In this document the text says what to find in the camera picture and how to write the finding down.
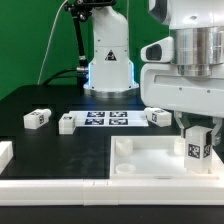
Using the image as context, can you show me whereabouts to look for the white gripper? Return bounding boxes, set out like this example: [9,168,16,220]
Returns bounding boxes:
[140,37,224,146]

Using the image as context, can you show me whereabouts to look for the white square tabletop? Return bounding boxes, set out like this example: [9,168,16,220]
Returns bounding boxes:
[110,136,224,180]

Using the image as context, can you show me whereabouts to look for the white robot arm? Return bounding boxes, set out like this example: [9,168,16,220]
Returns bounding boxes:
[84,0,224,145]

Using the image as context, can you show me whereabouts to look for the white U-shaped fence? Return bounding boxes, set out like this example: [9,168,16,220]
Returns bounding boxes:
[0,137,224,206]

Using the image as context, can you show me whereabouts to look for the white marker sheet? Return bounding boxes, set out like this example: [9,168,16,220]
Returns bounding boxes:
[70,110,148,127]

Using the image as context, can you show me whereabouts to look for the black cable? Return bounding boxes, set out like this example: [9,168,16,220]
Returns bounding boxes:
[42,68,84,86]

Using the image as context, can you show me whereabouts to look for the black camera stand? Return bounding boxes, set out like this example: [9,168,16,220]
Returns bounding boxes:
[64,0,97,86]

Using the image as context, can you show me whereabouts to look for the white cable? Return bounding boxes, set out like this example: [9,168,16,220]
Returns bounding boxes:
[37,0,69,86]

